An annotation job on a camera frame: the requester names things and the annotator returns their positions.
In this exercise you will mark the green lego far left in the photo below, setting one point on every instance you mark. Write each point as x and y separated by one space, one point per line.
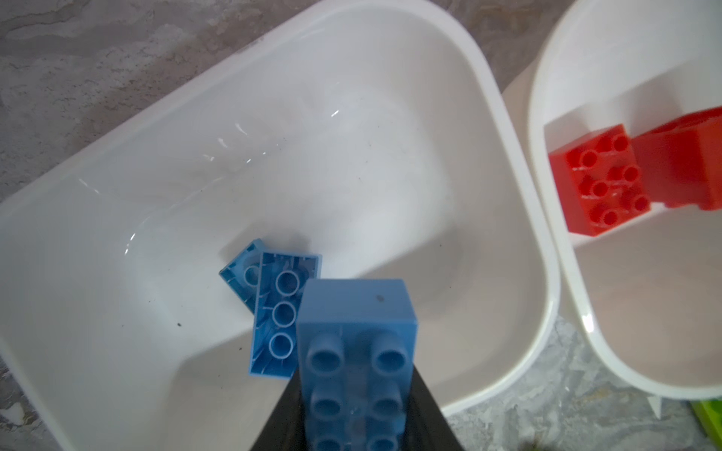
708 412

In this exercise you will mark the red square lego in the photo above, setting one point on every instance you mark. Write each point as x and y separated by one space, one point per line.
681 161
599 182

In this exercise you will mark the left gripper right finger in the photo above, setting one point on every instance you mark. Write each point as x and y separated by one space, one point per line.
427 428

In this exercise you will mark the blue lego top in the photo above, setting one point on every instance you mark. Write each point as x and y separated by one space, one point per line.
281 286

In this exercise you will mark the blue lego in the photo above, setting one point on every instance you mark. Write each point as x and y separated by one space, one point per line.
242 273
356 342
281 286

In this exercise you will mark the middle white bin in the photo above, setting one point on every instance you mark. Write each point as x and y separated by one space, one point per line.
647 295

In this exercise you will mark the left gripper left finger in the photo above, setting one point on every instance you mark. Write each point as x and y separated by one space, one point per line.
285 428

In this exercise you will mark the left white bin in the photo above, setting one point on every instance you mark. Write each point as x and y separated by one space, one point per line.
371 133

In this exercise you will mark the white bin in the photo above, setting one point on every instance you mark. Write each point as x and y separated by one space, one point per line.
371 133
647 295

